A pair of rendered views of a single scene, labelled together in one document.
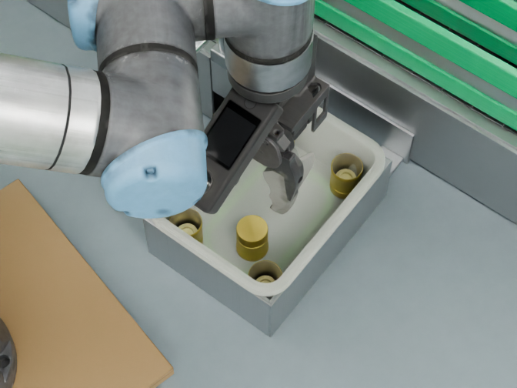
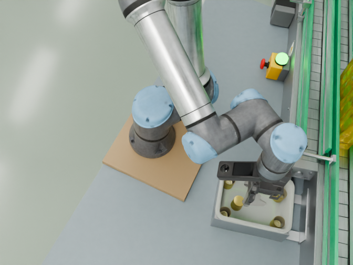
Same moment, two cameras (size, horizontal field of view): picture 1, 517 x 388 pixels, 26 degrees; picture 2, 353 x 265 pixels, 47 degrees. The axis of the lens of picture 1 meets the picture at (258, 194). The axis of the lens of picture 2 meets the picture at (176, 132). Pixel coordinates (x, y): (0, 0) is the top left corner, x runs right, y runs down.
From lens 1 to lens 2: 0.30 m
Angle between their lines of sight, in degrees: 27
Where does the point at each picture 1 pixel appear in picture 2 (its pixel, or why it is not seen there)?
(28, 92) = (191, 97)
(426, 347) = not seen: outside the picture
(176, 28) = (245, 128)
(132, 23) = (238, 114)
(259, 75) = (260, 164)
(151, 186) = (189, 146)
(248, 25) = (265, 149)
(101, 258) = (209, 162)
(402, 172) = (293, 244)
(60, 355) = (172, 166)
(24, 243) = not seen: hidden behind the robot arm
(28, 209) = not seen: hidden behind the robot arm
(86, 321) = (185, 167)
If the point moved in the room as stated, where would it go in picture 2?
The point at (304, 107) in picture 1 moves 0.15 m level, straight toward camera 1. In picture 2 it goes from (269, 189) to (215, 208)
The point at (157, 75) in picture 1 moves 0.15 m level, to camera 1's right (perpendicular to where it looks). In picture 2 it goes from (224, 129) to (260, 190)
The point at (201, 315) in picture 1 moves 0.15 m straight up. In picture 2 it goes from (206, 201) to (214, 183)
